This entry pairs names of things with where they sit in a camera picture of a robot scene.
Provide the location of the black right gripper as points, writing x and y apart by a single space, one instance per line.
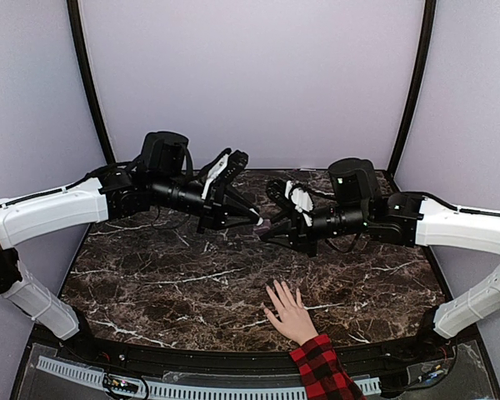
299 235

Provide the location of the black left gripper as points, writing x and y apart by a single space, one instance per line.
217 208

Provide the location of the purple nail polish bottle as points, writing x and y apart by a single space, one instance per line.
263 227

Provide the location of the red plaid sleeve forearm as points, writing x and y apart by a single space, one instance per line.
321 372

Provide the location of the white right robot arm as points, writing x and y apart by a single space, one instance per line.
408 219

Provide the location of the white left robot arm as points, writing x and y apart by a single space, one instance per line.
161 176

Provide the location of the person's bare hand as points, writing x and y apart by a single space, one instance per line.
290 318

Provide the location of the small green circuit board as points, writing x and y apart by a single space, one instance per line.
121 387

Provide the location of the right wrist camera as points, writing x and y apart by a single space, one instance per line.
292 195

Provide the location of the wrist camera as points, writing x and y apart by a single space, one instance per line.
221 171
292 195

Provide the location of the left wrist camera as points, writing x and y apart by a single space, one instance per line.
221 171

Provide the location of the grey slotted cable duct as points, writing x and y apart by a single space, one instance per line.
182 385

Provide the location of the black right frame post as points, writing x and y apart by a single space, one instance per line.
425 36

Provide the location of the black frame post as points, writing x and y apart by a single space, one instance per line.
83 62
425 36

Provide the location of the black left frame post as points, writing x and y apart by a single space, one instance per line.
83 62

